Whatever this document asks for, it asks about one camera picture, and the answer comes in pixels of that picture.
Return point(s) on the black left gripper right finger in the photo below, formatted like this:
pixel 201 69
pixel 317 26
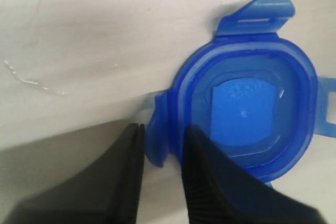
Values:
pixel 217 190

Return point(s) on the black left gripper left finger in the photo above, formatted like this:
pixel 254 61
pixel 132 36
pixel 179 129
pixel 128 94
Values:
pixel 107 191

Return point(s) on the blue plastic container lid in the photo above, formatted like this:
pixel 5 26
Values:
pixel 256 95

